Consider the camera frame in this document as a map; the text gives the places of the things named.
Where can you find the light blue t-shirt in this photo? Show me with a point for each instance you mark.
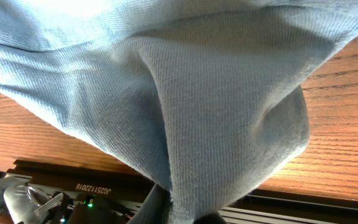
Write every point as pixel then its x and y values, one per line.
pixel 202 97

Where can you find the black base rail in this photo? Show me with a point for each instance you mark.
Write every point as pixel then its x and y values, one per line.
pixel 260 206

